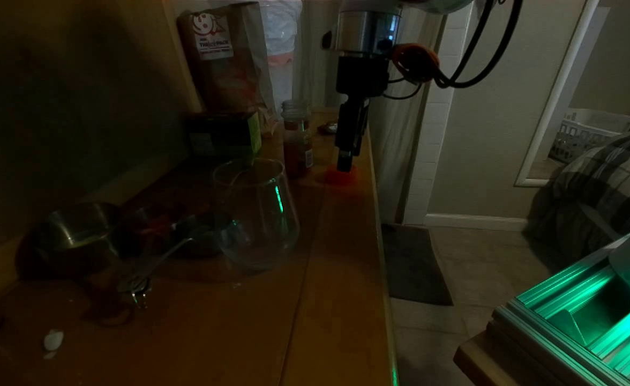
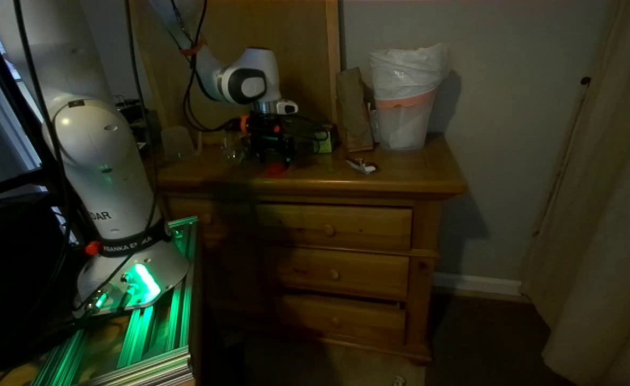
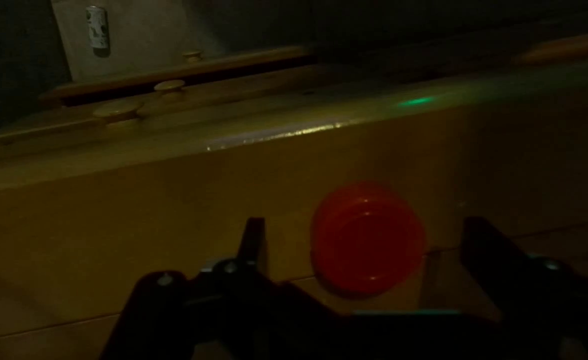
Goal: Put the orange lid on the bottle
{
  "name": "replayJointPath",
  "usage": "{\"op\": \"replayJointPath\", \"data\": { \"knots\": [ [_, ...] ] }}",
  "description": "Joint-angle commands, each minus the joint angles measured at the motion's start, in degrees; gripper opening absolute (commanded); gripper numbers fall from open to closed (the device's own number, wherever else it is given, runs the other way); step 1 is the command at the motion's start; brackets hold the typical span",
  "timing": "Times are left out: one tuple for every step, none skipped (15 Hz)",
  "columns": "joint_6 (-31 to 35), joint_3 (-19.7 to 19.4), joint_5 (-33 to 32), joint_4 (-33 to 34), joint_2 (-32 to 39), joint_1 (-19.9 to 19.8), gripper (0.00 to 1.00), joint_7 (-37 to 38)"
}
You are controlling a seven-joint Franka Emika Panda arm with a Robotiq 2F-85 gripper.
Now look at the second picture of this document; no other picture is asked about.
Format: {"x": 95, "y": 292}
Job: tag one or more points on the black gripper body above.
{"x": 278, "y": 128}

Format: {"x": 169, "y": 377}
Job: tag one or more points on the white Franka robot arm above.
{"x": 107, "y": 171}

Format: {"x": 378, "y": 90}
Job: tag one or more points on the clear glass cup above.
{"x": 229, "y": 147}

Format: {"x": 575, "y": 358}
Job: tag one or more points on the small green box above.
{"x": 321, "y": 141}

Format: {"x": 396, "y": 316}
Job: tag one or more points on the brown paper bag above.
{"x": 351, "y": 113}

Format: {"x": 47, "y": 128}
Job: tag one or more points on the small shiny wrapper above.
{"x": 362, "y": 166}

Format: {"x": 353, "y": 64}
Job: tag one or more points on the metal measuring cup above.
{"x": 179, "y": 145}

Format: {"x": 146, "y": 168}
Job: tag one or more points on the wooden back board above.
{"x": 293, "y": 43}

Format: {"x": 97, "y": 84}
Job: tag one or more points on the wooden drawer with knob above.
{"x": 350, "y": 320}
{"x": 342, "y": 225}
{"x": 350, "y": 273}

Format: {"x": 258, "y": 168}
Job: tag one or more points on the wooden dresser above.
{"x": 370, "y": 187}

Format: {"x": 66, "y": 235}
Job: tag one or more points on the white plastic bag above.
{"x": 404, "y": 98}

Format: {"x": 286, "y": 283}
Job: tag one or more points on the black equipment box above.
{"x": 15, "y": 279}

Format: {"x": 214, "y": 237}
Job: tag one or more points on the beige curtain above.
{"x": 607, "y": 237}

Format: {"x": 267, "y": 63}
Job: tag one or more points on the aluminium frame with green light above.
{"x": 144, "y": 335}

